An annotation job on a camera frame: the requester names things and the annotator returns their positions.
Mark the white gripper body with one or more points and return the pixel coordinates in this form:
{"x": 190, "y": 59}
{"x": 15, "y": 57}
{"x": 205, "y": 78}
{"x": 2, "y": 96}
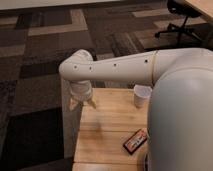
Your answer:
{"x": 81, "y": 91}

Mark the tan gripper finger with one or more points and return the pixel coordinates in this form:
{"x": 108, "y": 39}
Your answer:
{"x": 73, "y": 103}
{"x": 92, "y": 103}

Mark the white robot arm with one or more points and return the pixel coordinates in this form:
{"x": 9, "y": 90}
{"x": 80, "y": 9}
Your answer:
{"x": 180, "y": 114}

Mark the white paper cup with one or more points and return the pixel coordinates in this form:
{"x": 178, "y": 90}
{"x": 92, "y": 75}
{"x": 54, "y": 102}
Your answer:
{"x": 141, "y": 94}

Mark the black red candy box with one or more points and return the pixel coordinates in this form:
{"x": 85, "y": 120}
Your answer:
{"x": 135, "y": 141}

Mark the wooden desk corner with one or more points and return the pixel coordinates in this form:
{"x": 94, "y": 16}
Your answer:
{"x": 205, "y": 7}

